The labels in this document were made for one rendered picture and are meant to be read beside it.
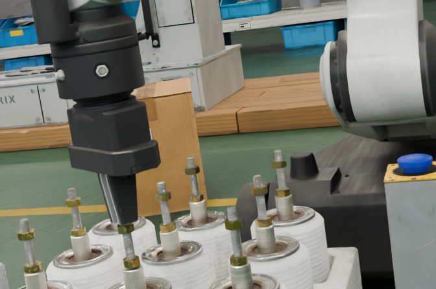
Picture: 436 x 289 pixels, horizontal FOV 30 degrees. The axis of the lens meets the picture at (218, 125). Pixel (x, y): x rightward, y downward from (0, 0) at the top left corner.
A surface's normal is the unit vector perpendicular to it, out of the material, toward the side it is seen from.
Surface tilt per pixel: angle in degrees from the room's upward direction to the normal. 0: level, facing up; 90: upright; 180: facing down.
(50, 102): 90
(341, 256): 0
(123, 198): 90
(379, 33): 49
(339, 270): 0
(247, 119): 90
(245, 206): 37
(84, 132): 90
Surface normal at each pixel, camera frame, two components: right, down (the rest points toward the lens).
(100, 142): -0.77, 0.22
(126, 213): 0.62, 0.06
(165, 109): 0.03, 0.18
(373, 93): -0.26, 0.44
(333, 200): -0.31, -0.52
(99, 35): 0.26, 0.15
